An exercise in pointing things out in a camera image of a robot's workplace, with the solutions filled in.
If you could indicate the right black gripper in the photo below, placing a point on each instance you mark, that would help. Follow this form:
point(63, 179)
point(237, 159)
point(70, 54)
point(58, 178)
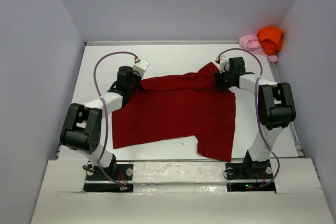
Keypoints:
point(220, 84)

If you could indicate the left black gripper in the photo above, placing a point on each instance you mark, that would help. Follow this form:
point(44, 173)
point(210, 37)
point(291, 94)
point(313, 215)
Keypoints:
point(135, 74)

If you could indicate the dark red t shirt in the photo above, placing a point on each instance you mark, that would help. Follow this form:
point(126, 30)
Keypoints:
point(176, 106)

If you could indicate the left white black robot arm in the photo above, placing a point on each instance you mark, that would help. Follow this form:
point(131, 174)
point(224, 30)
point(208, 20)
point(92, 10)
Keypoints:
point(81, 130)

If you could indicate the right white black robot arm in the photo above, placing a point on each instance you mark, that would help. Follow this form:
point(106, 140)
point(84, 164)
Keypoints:
point(275, 110)

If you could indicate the pink t shirt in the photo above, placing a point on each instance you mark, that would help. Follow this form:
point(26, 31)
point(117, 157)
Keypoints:
point(251, 43)

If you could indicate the orange t shirt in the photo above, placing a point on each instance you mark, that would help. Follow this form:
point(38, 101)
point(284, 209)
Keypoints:
point(271, 39)

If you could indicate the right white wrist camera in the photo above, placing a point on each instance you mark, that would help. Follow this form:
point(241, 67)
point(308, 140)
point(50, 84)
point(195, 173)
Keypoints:
point(223, 63)

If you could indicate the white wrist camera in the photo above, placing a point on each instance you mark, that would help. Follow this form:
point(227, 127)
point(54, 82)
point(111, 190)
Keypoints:
point(141, 66)
point(223, 63)

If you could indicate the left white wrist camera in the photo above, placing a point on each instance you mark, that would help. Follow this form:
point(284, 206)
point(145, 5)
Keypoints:
point(141, 66)

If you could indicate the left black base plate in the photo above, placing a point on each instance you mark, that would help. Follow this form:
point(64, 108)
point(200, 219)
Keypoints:
point(106, 181)

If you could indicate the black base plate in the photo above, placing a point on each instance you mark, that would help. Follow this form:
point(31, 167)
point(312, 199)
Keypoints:
point(240, 179)
point(106, 181)

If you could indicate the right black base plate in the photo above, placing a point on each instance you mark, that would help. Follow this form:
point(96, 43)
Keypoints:
point(240, 179)

